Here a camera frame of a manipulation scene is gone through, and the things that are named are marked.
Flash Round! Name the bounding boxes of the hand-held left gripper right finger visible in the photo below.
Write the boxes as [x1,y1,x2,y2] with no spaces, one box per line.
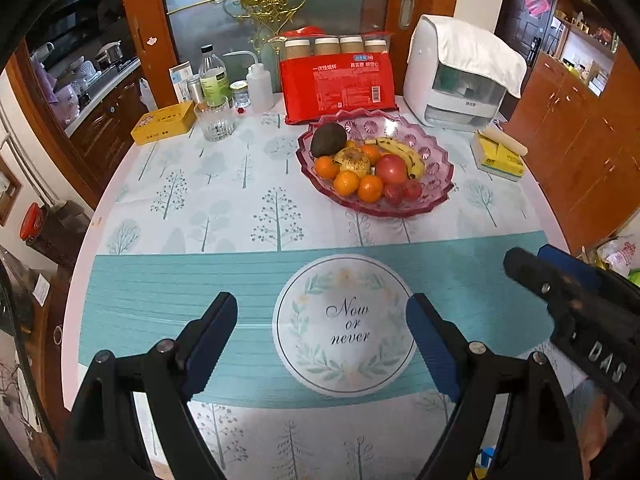
[406,293,586,480]

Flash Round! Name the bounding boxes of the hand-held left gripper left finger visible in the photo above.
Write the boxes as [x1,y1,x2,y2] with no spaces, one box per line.
[57,291,238,480]

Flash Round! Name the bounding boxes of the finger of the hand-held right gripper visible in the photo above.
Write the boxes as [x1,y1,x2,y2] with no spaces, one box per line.
[502,247,597,312]
[537,244,608,288]

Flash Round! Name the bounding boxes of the pink glass fruit bowl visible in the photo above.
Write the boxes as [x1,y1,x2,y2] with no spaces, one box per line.
[296,108,456,219]

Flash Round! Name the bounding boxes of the yellow banana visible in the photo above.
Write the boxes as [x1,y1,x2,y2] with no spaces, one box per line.
[364,136,426,180]

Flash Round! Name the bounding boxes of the red apple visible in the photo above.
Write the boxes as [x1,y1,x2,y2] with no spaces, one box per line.
[375,154,409,186]

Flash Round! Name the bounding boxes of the yellow pear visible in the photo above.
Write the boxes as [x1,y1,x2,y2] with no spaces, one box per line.
[334,146,373,179]

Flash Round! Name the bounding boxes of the dark green avocado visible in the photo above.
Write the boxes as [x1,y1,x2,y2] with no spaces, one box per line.
[310,122,348,159]

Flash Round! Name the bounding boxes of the person's right forearm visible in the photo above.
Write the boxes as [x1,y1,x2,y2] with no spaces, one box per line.
[565,385,611,461]

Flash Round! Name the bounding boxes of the white bag red print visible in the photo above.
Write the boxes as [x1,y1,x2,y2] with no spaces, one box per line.
[597,237,640,281]

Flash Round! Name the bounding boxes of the yellow tissue box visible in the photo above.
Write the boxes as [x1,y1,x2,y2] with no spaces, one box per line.
[471,127,528,182]

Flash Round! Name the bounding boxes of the blue plastic item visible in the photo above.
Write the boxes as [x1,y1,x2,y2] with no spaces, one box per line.
[475,450,496,480]

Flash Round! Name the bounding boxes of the wooden cabinet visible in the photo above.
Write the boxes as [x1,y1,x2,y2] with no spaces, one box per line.
[505,0,640,261]

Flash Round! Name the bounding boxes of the tree-print tablecloth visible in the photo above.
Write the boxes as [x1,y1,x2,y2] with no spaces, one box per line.
[75,92,576,480]

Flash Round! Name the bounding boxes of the red lidded container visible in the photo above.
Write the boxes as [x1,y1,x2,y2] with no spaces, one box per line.
[20,202,48,241]

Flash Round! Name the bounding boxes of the clear glass tumbler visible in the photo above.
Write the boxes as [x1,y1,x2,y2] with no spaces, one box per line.
[193,97,237,142]

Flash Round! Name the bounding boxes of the white countertop appliance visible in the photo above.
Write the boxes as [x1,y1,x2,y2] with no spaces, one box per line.
[402,15,508,128]

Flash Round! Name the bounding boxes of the yellow tin box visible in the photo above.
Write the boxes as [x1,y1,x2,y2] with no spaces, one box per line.
[131,101,196,146]

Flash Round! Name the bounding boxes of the white cloth cover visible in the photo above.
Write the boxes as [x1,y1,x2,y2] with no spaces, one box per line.
[422,15,528,98]

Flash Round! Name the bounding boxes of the dark entrance door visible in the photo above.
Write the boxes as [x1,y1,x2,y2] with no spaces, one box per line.
[495,0,558,66]

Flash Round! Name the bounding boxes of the small glass jar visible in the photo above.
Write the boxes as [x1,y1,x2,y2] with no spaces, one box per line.
[230,80,251,111]

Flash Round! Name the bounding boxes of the wooden framed picture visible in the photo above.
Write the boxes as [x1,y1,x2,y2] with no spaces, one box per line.
[0,157,23,226]

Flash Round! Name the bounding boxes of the white squeeze bottle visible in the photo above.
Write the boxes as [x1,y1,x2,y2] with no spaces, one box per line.
[222,51,276,112]

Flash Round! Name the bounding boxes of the clear bottle green label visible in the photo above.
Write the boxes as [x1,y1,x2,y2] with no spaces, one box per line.
[199,45,231,108]

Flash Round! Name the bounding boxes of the red paper cup package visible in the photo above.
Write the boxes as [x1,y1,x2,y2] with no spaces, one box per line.
[272,26,399,126]

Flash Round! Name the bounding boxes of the steel cooking pot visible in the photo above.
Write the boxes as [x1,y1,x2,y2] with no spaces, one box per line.
[95,40,123,68]

